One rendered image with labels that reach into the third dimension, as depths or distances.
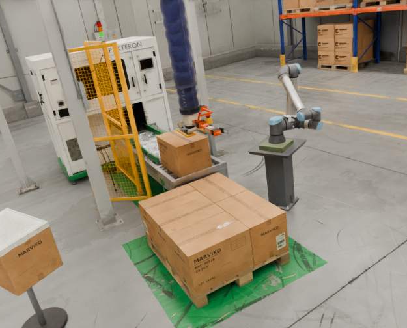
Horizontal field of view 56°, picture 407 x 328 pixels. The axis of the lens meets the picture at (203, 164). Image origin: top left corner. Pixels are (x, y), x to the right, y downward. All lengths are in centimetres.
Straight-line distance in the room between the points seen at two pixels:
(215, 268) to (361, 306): 118
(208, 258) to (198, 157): 150
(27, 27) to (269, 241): 1026
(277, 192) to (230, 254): 146
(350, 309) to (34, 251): 246
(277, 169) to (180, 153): 111
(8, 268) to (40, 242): 28
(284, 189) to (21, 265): 281
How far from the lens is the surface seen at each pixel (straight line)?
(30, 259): 317
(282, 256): 373
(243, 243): 336
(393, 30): 1222
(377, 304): 347
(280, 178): 445
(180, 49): 387
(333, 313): 336
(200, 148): 435
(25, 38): 1242
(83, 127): 450
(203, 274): 329
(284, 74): 404
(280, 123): 429
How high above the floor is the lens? 237
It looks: 23 degrees down
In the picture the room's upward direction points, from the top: 9 degrees counter-clockwise
